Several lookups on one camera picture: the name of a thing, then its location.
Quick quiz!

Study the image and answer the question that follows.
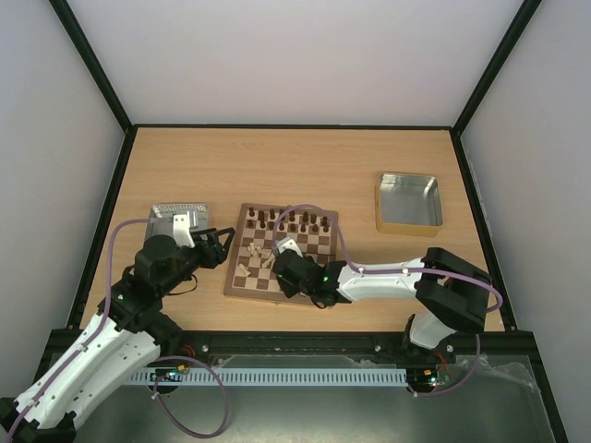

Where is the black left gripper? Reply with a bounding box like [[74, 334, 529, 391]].
[[159, 228, 236, 296]]

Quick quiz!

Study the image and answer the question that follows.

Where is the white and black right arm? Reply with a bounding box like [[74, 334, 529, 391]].
[[272, 247, 493, 362]]

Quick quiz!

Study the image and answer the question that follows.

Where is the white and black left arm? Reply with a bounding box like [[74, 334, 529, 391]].
[[1, 227, 235, 442]]

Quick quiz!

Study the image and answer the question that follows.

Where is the white king chess piece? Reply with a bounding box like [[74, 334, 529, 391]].
[[261, 256, 275, 269]]

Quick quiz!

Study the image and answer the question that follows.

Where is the wooden chess board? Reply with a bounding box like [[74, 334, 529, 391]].
[[223, 203, 339, 306]]

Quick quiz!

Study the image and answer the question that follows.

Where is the white pawn near left edge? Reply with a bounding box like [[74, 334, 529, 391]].
[[238, 265, 250, 277]]

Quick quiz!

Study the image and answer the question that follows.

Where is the silver embossed metal tray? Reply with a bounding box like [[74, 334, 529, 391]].
[[144, 202, 210, 240]]

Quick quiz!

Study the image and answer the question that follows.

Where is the yellow metal tin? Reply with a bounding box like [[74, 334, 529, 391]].
[[375, 172, 444, 237]]

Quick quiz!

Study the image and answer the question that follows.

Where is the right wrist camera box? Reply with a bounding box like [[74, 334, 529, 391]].
[[273, 236, 303, 257]]

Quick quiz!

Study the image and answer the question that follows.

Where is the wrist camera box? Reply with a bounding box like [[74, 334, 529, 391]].
[[172, 210, 199, 248], [273, 236, 303, 257]]

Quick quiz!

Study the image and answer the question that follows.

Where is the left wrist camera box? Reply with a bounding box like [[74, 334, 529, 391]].
[[172, 210, 199, 248]]

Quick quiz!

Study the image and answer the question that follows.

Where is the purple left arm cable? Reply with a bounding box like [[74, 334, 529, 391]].
[[4, 217, 230, 438]]

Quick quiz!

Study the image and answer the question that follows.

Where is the black aluminium frame rail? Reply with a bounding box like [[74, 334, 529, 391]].
[[45, 328, 539, 370]]

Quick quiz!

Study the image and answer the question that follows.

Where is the light blue cable duct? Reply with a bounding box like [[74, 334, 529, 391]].
[[124, 367, 407, 388]]

